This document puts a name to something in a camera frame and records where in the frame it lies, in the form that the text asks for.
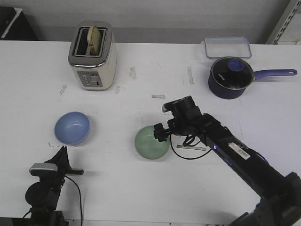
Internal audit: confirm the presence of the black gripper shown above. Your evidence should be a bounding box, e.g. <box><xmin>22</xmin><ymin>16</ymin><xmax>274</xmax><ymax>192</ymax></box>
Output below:
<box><xmin>153</xmin><ymin>96</ymin><xmax>204</xmax><ymax>142</ymax></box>
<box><xmin>44</xmin><ymin>146</ymin><xmax>84</xmax><ymax>183</ymax></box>

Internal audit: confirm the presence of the green bowl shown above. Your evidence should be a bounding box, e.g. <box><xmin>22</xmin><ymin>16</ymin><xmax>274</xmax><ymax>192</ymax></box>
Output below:
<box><xmin>135</xmin><ymin>126</ymin><xmax>170</xmax><ymax>160</ymax></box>

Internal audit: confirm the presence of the blue bowl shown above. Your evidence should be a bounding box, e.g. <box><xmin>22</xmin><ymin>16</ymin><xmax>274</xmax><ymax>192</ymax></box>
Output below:
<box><xmin>54</xmin><ymin>112</ymin><xmax>91</xmax><ymax>145</ymax></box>

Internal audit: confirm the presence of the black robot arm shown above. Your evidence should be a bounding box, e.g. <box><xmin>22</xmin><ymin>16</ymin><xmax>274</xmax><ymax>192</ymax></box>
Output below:
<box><xmin>154</xmin><ymin>96</ymin><xmax>301</xmax><ymax>226</ymax></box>
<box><xmin>25</xmin><ymin>146</ymin><xmax>84</xmax><ymax>226</ymax></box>

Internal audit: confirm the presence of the dark blue saucepan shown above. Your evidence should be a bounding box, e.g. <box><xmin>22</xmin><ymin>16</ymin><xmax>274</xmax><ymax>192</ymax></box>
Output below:
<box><xmin>208</xmin><ymin>69</ymin><xmax>298</xmax><ymax>99</ymax></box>

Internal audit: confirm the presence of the glass lid with blue knob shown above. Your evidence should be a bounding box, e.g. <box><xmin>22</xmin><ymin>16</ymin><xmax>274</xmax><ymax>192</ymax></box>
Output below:
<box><xmin>210</xmin><ymin>56</ymin><xmax>254</xmax><ymax>90</ymax></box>

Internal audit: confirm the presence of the cream and chrome toaster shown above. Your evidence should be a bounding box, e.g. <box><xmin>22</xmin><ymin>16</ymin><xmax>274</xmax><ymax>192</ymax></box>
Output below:
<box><xmin>68</xmin><ymin>21</ymin><xmax>117</xmax><ymax>91</ymax></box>

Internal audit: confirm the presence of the clear plastic food container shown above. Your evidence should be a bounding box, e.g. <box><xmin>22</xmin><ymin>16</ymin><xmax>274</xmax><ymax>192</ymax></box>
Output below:
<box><xmin>203</xmin><ymin>37</ymin><xmax>252</xmax><ymax>59</ymax></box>

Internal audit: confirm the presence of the slice of toast bread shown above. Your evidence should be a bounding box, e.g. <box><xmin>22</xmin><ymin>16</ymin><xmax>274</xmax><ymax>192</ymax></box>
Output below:
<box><xmin>87</xmin><ymin>26</ymin><xmax>102</xmax><ymax>56</ymax></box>

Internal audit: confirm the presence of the white slotted shelf upright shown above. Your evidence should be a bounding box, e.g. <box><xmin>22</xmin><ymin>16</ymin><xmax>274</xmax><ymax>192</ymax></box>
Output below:
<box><xmin>265</xmin><ymin>0</ymin><xmax>301</xmax><ymax>45</ymax></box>

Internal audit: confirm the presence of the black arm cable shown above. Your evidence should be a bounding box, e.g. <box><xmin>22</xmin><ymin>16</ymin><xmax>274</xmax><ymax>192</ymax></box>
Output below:
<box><xmin>63</xmin><ymin>175</ymin><xmax>83</xmax><ymax>224</ymax></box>
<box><xmin>169</xmin><ymin>134</ymin><xmax>212</xmax><ymax>160</ymax></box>

